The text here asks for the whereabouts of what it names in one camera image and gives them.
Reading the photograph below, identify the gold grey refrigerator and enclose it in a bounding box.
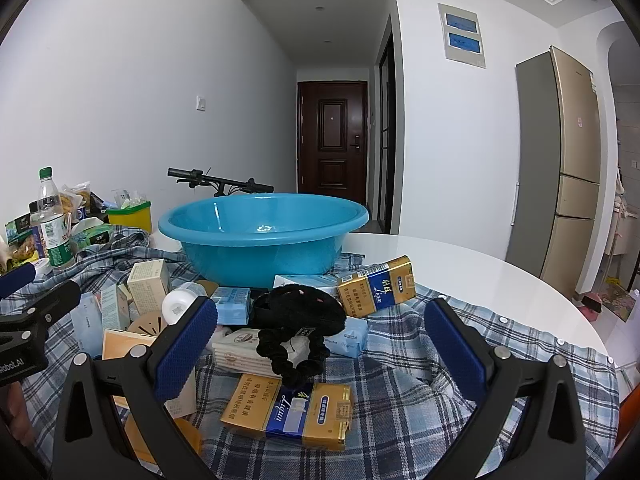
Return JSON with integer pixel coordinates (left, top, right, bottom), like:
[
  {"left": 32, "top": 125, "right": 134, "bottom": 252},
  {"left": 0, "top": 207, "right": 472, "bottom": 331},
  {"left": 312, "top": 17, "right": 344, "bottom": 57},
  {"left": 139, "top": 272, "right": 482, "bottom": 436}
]
[{"left": 506, "top": 47, "right": 600, "bottom": 298}]

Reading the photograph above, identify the clear water bottle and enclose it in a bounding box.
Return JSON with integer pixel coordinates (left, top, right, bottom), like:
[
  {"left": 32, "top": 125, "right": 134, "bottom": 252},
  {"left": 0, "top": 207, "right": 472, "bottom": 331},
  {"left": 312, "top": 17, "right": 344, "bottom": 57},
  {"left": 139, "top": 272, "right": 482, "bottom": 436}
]
[{"left": 36, "top": 167, "right": 74, "bottom": 270}]

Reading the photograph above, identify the white Raison box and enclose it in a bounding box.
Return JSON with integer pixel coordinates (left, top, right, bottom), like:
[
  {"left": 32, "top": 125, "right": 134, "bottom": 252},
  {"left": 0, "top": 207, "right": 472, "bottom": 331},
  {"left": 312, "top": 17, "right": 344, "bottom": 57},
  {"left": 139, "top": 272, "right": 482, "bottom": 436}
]
[{"left": 272, "top": 274, "right": 338, "bottom": 298}]

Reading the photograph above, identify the person left hand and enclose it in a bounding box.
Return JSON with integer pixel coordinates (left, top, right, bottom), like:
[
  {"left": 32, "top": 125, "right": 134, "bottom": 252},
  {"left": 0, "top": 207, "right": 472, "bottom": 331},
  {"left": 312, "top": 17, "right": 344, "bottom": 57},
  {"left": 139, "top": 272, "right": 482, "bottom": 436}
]
[{"left": 6, "top": 382, "right": 35, "bottom": 446}]

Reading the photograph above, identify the blue plaid cloth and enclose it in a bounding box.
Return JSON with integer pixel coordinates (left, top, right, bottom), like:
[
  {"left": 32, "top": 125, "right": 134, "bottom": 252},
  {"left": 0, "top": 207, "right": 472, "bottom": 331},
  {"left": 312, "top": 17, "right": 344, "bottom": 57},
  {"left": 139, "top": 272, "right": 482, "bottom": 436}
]
[{"left": 1, "top": 228, "right": 620, "bottom": 479}]

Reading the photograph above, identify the blue tissue pack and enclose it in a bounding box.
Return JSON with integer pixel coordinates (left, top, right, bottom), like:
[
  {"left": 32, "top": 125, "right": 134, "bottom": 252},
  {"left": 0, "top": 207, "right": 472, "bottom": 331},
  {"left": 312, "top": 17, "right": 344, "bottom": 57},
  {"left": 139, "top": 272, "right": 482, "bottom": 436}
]
[{"left": 212, "top": 287, "right": 250, "bottom": 326}]

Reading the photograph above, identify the tan round slotted disc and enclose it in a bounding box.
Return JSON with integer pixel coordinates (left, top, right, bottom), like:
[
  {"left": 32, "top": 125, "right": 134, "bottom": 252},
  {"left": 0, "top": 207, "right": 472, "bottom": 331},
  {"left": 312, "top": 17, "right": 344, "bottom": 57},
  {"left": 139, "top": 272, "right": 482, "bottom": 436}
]
[{"left": 128, "top": 310, "right": 167, "bottom": 337}]

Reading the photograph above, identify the yellow green container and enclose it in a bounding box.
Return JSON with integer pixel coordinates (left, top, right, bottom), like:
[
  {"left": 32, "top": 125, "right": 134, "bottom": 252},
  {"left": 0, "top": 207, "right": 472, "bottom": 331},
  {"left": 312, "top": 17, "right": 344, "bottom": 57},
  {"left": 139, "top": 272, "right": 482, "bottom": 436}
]
[{"left": 106, "top": 200, "right": 153, "bottom": 233}]

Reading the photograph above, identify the dark brown entry door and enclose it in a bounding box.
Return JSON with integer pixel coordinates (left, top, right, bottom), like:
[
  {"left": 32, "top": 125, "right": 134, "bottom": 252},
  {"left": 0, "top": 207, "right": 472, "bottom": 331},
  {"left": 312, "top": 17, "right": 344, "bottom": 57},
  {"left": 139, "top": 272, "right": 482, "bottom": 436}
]
[{"left": 297, "top": 81, "right": 368, "bottom": 205}]

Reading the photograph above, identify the snack bags pile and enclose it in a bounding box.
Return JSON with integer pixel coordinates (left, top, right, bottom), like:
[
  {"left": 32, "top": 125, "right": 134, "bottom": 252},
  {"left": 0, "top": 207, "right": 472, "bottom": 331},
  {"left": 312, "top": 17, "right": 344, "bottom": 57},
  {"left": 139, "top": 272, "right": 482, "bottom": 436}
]
[{"left": 60, "top": 181, "right": 107, "bottom": 224}]

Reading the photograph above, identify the green tea box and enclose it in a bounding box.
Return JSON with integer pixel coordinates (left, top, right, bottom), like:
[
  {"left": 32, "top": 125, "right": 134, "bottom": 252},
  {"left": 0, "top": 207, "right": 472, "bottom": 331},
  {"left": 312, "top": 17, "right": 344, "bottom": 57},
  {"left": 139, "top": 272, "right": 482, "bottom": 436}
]
[{"left": 70, "top": 223, "right": 113, "bottom": 252}]

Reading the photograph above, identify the white plastic bottle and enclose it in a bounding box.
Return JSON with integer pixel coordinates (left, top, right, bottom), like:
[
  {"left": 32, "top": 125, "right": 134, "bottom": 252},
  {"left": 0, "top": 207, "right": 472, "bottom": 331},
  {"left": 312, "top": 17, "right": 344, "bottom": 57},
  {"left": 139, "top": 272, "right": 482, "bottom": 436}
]
[{"left": 160, "top": 282, "right": 207, "bottom": 325}]

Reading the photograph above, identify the black bicycle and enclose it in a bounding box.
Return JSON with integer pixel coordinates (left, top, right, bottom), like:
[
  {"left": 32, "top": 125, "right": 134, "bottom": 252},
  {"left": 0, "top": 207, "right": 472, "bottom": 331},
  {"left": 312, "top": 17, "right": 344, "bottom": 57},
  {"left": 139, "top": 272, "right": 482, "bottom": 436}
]
[{"left": 167, "top": 167, "right": 274, "bottom": 197}]

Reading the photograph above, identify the grey wall electrical panel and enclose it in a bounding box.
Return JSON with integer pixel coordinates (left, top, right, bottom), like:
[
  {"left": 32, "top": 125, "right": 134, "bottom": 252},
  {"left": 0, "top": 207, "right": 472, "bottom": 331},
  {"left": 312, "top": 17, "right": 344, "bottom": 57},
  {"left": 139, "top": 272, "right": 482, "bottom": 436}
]
[{"left": 438, "top": 3, "right": 486, "bottom": 68}]

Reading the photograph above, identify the white wall switch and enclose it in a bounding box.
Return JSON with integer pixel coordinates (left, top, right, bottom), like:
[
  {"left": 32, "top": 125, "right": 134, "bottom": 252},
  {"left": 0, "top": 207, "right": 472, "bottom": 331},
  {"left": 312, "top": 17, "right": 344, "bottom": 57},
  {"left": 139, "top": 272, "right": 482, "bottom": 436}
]
[{"left": 196, "top": 96, "right": 206, "bottom": 112}]

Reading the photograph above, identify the white tissue pack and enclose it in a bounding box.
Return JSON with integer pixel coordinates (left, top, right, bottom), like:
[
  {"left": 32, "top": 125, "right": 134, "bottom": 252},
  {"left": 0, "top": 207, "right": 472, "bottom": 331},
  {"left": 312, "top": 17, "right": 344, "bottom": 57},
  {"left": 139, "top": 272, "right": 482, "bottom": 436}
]
[{"left": 210, "top": 327, "right": 309, "bottom": 378}]

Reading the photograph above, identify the light blue wipes pack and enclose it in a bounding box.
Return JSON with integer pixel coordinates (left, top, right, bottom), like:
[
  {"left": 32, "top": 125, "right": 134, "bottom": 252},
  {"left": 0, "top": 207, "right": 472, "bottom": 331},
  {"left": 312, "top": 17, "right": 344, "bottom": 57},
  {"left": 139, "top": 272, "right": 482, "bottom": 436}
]
[{"left": 324, "top": 316, "right": 369, "bottom": 359}]

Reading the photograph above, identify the blue plastic basin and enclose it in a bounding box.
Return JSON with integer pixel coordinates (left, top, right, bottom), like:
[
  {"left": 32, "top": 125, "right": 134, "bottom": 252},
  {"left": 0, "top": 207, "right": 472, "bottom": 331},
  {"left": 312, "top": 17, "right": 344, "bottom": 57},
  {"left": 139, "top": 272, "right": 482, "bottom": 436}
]
[{"left": 158, "top": 193, "right": 369, "bottom": 288}]

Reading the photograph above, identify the gold blue cigarette carton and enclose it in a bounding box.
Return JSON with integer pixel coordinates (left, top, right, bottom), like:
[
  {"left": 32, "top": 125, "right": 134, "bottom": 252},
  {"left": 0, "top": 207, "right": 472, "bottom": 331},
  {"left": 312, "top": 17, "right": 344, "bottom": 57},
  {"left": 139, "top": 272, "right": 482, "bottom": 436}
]
[{"left": 220, "top": 374, "right": 352, "bottom": 452}]

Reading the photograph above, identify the orange top beige box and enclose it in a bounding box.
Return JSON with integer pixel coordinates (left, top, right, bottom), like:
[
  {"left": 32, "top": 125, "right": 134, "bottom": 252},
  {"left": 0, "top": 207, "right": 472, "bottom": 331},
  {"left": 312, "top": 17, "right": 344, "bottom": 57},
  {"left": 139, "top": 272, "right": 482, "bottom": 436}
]
[{"left": 102, "top": 330, "right": 155, "bottom": 360}]

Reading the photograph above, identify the black fuzzy scrunchie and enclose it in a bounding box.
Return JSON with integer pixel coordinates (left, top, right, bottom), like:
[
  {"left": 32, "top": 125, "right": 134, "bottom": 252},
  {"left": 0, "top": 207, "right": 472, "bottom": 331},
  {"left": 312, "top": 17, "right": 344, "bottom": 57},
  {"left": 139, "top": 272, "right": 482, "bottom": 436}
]
[{"left": 250, "top": 284, "right": 347, "bottom": 389}]

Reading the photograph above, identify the tall pale green box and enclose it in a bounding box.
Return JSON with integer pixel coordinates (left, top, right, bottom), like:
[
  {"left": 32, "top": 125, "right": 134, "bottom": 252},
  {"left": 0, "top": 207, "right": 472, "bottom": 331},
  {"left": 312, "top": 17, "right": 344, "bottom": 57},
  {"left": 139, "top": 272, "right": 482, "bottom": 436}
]
[{"left": 100, "top": 285, "right": 130, "bottom": 330}]

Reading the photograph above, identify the beige cosmetic box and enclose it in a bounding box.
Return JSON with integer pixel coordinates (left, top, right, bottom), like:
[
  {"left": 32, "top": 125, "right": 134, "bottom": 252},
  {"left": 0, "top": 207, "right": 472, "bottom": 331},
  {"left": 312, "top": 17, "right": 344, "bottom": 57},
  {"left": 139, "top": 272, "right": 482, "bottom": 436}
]
[{"left": 127, "top": 259, "right": 169, "bottom": 314}]

